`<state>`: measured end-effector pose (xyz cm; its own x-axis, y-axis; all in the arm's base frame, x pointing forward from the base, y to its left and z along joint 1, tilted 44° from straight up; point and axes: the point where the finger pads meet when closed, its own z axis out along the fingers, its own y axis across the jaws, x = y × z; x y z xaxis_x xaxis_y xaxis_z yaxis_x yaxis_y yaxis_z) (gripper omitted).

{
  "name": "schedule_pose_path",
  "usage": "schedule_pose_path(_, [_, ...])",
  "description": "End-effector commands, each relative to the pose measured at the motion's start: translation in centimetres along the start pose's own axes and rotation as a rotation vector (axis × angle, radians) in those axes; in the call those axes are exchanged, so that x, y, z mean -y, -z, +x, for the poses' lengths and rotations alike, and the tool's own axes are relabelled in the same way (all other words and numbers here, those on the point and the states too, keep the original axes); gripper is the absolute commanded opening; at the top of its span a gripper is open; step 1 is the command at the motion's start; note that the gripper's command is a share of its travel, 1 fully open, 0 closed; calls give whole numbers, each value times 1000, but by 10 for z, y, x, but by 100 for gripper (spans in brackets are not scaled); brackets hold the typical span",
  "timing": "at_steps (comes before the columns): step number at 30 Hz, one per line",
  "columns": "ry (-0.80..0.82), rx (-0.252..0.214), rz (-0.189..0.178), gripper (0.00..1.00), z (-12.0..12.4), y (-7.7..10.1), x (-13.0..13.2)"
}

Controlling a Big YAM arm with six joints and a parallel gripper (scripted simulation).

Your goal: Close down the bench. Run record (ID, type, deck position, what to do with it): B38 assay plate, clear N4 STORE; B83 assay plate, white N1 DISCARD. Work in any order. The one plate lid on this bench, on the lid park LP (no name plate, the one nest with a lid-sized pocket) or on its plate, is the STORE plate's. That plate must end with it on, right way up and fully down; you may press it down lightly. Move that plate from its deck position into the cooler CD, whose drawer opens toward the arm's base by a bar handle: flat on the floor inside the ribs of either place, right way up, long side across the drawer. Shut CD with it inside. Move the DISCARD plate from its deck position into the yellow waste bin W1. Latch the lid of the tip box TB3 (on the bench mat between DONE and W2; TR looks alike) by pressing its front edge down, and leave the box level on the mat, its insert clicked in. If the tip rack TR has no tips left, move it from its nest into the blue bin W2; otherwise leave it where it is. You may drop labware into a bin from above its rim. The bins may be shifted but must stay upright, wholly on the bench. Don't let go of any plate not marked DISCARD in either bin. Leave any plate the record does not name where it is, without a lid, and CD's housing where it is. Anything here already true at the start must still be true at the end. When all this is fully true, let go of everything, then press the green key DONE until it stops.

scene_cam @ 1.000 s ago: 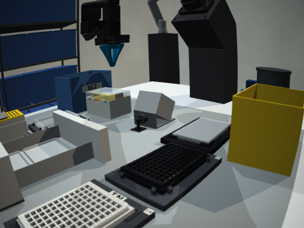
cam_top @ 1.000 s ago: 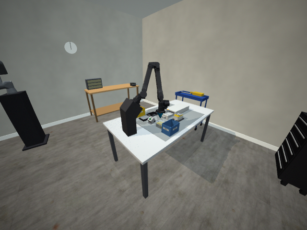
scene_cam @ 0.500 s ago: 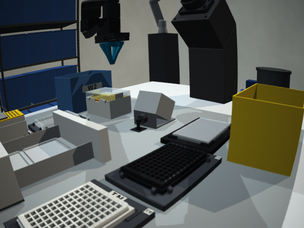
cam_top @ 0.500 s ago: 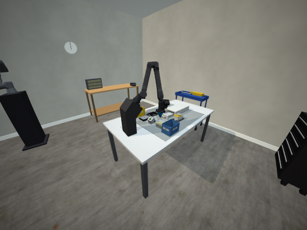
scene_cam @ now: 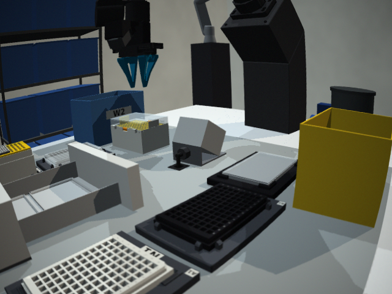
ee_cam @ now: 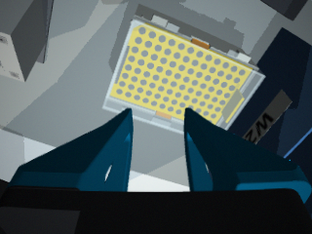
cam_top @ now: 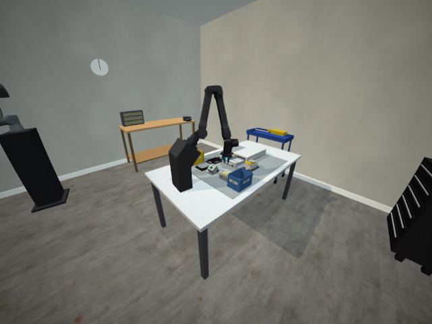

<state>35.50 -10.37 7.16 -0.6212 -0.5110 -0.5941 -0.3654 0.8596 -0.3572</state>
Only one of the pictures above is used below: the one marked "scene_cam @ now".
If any yellow open-top box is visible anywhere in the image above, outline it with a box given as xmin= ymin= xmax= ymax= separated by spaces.
xmin=292 ymin=108 xmax=392 ymax=228

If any blue bin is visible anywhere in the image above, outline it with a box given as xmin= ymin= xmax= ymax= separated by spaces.
xmin=70 ymin=91 xmax=145 ymax=146

